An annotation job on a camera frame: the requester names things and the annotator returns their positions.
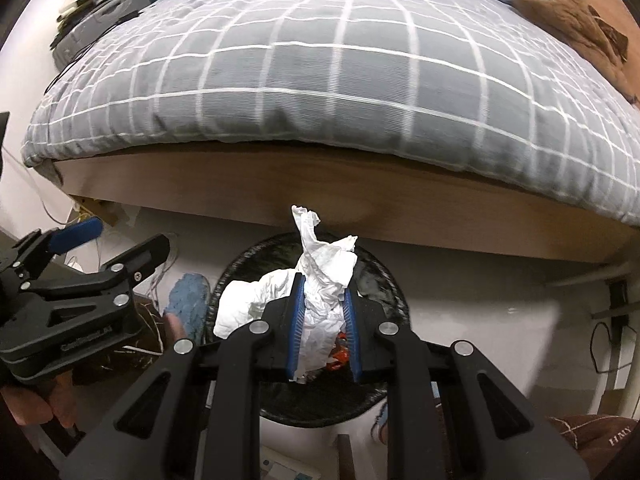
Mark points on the wooden bed frame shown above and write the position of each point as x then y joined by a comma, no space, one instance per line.
354,192

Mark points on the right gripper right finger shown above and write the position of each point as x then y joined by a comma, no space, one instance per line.
451,413

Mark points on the brown fleece garment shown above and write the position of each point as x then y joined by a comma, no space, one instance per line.
579,25

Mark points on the white tissue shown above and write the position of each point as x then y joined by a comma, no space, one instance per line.
320,278

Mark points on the grey suitcase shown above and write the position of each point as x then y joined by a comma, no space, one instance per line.
94,26

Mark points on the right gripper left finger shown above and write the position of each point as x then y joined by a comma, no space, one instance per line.
195,413

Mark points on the orange plastic bag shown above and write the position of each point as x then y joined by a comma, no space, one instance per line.
339,355

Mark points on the grey checked bed sheet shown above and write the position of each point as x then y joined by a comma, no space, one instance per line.
467,85

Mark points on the black trash bin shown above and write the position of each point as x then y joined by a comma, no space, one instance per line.
323,393

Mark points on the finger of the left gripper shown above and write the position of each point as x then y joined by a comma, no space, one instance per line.
59,241
124,272

